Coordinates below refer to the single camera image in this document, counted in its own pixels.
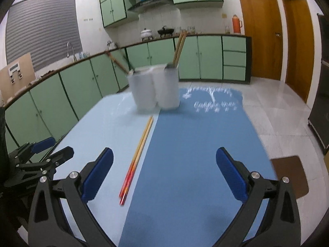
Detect pale bamboo chopstick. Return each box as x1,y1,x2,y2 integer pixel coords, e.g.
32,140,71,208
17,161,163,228
119,117,155,206

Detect bamboo chopstick red end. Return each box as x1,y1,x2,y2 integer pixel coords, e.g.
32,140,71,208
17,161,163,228
105,51,129,74

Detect bamboo chopstick red pattern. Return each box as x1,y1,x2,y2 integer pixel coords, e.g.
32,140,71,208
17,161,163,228
176,31,187,67

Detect green lower kitchen cabinets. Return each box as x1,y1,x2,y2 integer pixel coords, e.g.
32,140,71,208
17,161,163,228
3,34,252,152

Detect brown wooden stool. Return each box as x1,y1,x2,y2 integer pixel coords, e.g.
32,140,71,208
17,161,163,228
270,156,309,199

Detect light blue table mat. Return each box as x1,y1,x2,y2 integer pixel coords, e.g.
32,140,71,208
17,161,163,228
54,92,160,246

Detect cardboard panel with dispenser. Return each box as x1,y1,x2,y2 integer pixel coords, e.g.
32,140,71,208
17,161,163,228
0,53,36,102

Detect dark blue table mat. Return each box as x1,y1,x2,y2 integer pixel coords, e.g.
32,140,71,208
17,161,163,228
119,87,276,246

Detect chrome sink faucet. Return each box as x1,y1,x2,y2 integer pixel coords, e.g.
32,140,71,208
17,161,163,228
66,41,76,62

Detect white twin utensil holder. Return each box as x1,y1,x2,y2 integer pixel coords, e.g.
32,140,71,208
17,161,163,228
127,64,180,112

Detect grey window blind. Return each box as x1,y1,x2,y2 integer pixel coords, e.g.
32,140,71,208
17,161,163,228
5,0,82,71

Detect white cooking pot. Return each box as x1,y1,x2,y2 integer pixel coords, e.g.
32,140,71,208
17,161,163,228
140,28,154,41

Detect right wooden door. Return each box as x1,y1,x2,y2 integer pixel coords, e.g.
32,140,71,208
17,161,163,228
282,0,315,102

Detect wooden door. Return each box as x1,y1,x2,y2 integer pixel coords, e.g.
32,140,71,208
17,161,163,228
282,0,315,102
240,0,283,80

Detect black wok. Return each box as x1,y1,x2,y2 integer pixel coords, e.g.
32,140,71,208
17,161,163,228
157,26,175,38

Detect black range hood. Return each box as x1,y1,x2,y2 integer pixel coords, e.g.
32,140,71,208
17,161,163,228
128,0,173,14

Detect orange thermos flask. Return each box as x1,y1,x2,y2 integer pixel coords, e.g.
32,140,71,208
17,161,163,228
232,15,243,35

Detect left wooden door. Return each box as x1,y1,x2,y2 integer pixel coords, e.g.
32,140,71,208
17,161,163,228
240,0,283,80

